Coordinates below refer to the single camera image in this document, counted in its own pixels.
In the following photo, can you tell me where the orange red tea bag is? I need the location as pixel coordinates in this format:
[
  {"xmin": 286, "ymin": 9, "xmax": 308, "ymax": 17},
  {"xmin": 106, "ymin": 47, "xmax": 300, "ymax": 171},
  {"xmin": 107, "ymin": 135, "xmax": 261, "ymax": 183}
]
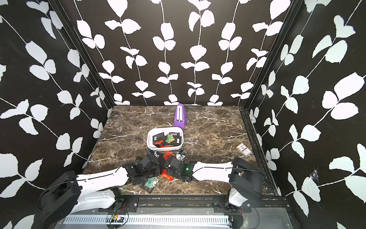
[{"xmin": 153, "ymin": 141, "xmax": 173, "ymax": 148}]

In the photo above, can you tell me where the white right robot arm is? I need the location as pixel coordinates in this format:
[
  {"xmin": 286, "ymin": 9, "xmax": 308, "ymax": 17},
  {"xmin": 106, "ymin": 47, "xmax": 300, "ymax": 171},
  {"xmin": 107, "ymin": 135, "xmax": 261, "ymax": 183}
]
[{"xmin": 161, "ymin": 156, "xmax": 266, "ymax": 207}]

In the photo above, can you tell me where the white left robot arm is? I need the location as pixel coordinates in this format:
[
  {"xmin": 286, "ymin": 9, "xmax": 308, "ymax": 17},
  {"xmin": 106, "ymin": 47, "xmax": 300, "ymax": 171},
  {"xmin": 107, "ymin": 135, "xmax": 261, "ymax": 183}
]
[{"xmin": 37, "ymin": 151, "xmax": 166, "ymax": 224}]

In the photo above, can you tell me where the green grape oolong tea bag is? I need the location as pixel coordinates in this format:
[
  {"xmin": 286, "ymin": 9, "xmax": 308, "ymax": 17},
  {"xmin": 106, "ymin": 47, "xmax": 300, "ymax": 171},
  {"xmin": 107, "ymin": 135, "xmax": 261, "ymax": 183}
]
[{"xmin": 141, "ymin": 177, "xmax": 159, "ymax": 194}]

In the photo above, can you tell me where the red tea bag under green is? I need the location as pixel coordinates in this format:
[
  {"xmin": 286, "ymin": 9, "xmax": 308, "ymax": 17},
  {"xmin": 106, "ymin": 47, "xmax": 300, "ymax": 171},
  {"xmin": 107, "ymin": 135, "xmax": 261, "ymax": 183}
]
[{"xmin": 160, "ymin": 169, "xmax": 173, "ymax": 181}]

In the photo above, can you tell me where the black tea bag barcode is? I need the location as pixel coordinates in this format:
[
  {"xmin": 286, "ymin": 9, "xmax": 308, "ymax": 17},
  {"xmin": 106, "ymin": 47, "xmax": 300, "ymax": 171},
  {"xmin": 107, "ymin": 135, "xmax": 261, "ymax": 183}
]
[{"xmin": 172, "ymin": 133, "xmax": 182, "ymax": 146}]

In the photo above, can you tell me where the green tea bag centre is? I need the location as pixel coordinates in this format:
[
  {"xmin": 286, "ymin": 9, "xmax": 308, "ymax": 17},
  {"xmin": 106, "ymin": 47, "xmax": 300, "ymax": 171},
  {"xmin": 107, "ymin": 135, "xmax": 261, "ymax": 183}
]
[{"xmin": 165, "ymin": 134, "xmax": 175, "ymax": 144}]

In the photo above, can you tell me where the black tea bag front centre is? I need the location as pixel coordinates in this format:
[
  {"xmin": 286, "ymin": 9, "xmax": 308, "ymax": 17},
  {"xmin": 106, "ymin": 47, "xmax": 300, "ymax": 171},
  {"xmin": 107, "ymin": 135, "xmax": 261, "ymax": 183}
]
[{"xmin": 152, "ymin": 132, "xmax": 166, "ymax": 145}]

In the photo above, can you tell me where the white plastic storage box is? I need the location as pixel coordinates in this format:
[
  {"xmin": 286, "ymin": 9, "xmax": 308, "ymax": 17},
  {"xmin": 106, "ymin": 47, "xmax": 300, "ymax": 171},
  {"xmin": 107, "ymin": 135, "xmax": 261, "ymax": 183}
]
[{"xmin": 147, "ymin": 127, "xmax": 184, "ymax": 152}]

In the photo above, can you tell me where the purple metronome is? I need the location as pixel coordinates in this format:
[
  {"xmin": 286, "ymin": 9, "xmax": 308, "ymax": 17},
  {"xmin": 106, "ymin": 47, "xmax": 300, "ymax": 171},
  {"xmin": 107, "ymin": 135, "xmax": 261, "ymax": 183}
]
[{"xmin": 173, "ymin": 103, "xmax": 188, "ymax": 129}]

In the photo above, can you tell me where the white red card pack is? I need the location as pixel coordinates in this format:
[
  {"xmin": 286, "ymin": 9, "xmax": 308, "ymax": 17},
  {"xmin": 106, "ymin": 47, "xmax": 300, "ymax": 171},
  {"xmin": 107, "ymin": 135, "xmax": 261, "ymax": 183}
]
[{"xmin": 236, "ymin": 143, "xmax": 252, "ymax": 157}]

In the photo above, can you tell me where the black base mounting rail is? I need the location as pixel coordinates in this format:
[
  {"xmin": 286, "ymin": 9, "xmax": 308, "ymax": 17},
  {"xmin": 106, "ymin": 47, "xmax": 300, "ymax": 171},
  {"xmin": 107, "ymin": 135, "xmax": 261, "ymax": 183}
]
[{"xmin": 57, "ymin": 194, "xmax": 287, "ymax": 214}]

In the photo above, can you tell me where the perforated white metal rail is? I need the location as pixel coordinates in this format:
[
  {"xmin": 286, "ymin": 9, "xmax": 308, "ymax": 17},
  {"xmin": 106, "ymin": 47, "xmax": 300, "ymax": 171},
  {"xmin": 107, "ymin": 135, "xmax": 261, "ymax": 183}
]
[{"xmin": 63, "ymin": 215, "xmax": 231, "ymax": 227}]

